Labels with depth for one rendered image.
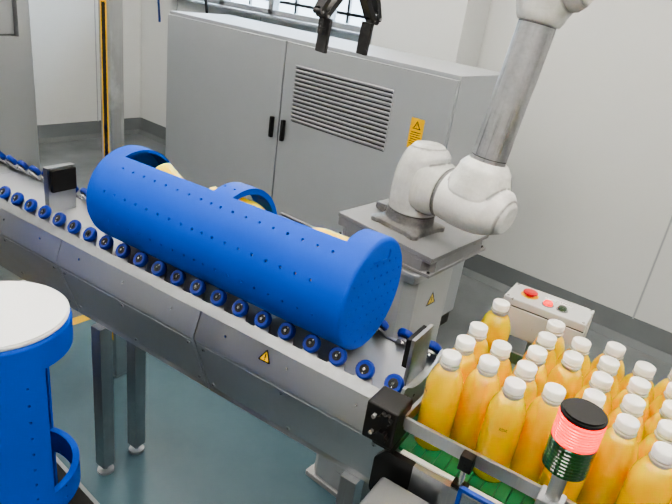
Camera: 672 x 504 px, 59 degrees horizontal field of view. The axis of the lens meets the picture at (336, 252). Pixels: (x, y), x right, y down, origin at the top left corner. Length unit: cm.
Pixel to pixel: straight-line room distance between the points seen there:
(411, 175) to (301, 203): 172
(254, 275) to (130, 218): 44
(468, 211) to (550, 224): 239
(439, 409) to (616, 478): 33
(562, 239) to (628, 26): 128
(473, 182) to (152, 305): 96
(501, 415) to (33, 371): 91
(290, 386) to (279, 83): 228
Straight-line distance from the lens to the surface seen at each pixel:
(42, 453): 149
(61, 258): 205
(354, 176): 317
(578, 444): 91
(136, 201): 168
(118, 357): 287
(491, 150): 171
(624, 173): 388
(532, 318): 155
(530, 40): 170
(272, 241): 139
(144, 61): 682
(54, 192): 217
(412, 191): 181
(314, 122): 330
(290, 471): 249
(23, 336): 133
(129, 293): 182
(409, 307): 187
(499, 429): 120
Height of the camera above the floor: 174
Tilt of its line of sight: 24 degrees down
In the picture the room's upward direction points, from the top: 8 degrees clockwise
